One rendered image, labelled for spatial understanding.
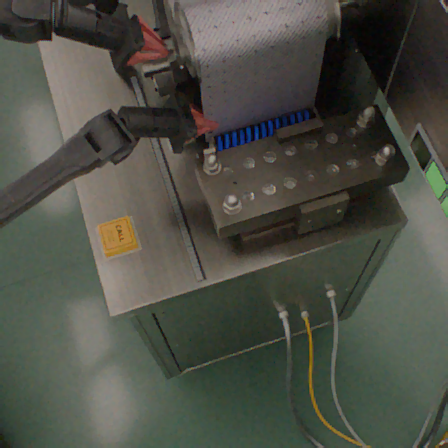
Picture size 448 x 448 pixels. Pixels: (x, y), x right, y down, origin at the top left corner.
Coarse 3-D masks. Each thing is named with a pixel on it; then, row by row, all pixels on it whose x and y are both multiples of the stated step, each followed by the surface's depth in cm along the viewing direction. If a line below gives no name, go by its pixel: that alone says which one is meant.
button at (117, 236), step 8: (128, 216) 134; (104, 224) 134; (112, 224) 133; (120, 224) 133; (128, 224) 133; (104, 232) 133; (112, 232) 133; (120, 232) 133; (128, 232) 133; (104, 240) 132; (112, 240) 132; (120, 240) 132; (128, 240) 132; (136, 240) 133; (104, 248) 131; (112, 248) 131; (120, 248) 131; (128, 248) 132; (136, 248) 133
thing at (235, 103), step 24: (264, 72) 115; (288, 72) 117; (312, 72) 120; (216, 96) 117; (240, 96) 119; (264, 96) 122; (288, 96) 125; (312, 96) 128; (216, 120) 124; (240, 120) 127; (264, 120) 130
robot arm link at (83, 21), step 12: (60, 0) 100; (72, 0) 102; (84, 0) 102; (60, 12) 100; (72, 12) 99; (84, 12) 100; (60, 24) 100; (72, 24) 99; (84, 24) 100; (60, 36) 101; (72, 36) 101; (84, 36) 101
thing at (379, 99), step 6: (372, 78) 161; (372, 84) 163; (366, 90) 168; (372, 90) 164; (378, 90) 161; (366, 96) 169; (372, 96) 165; (378, 96) 164; (384, 96) 165; (366, 102) 170; (372, 102) 166; (378, 102) 167; (384, 102) 168; (384, 108) 171; (384, 114) 174; (444, 444) 194
